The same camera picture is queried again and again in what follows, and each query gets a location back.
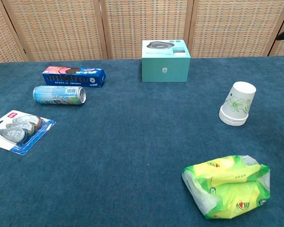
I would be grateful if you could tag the light blue drink can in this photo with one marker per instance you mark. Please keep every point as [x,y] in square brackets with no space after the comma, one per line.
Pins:
[56,94]

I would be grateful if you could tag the green tissue pack bag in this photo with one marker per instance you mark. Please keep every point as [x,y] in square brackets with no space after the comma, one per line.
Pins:
[227,189]

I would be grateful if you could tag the teal speaker box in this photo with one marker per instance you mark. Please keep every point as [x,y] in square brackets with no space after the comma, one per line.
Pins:
[165,68]

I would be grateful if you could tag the battery blister pack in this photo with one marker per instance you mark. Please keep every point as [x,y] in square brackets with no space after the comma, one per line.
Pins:
[21,132]

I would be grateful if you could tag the blue felt table cloth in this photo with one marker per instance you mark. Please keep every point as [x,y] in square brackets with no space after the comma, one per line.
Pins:
[132,142]

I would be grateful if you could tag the blue cookie box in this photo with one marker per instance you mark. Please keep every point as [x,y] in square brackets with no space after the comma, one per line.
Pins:
[73,79]

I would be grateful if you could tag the white floral paper cup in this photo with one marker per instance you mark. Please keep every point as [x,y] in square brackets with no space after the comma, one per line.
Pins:
[234,118]
[233,122]
[241,97]

